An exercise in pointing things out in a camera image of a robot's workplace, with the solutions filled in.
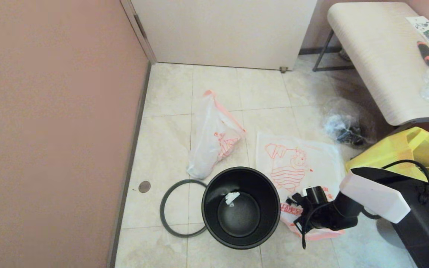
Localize grey bin retaining ring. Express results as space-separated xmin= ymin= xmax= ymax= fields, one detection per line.
xmin=159 ymin=179 xmax=208 ymax=239

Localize black round trash bin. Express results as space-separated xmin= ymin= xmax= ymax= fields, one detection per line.
xmin=201 ymin=166 xmax=281 ymax=250

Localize clear plastic bag dark contents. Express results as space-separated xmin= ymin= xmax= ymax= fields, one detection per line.
xmin=321 ymin=99 xmax=377 ymax=147

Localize yellow tote bag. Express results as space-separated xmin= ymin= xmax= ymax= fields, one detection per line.
xmin=346 ymin=127 xmax=429 ymax=203

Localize beige bench with black legs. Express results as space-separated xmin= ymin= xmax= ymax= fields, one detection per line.
xmin=312 ymin=2 xmax=429 ymax=126

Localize white door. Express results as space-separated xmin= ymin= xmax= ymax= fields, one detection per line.
xmin=131 ymin=0 xmax=317 ymax=71

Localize black and orange tool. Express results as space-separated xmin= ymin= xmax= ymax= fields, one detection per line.
xmin=416 ymin=41 xmax=429 ymax=67

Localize black and white printed leaflet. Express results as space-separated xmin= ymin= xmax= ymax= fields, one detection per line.
xmin=404 ymin=16 xmax=429 ymax=50

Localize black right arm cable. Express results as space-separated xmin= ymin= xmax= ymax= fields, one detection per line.
xmin=381 ymin=159 xmax=429 ymax=239

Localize white door frame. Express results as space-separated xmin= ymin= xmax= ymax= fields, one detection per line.
xmin=120 ymin=0 xmax=158 ymax=64

